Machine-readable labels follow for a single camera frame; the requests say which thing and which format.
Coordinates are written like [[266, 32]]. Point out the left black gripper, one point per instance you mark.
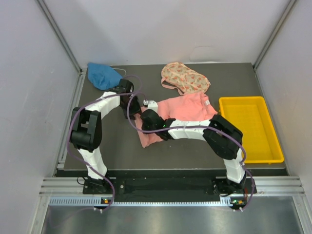
[[136, 108]]

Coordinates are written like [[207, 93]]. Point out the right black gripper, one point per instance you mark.
[[144, 126]]

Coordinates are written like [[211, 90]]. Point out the pink t shirt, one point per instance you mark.
[[190, 107]]

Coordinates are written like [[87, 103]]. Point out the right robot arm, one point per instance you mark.
[[222, 137]]

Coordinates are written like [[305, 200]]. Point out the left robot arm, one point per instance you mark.
[[85, 132]]

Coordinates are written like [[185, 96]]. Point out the blue cloth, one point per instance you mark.
[[104, 77]]

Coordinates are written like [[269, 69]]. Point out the floral patterned cloth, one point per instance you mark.
[[177, 75]]

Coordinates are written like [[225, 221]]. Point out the yellow plastic tray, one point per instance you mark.
[[251, 116]]

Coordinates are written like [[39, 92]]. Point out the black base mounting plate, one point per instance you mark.
[[174, 189]]

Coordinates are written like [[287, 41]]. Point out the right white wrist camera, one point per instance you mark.
[[150, 104]]

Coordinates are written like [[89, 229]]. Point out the slotted cable duct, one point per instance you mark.
[[103, 202]]

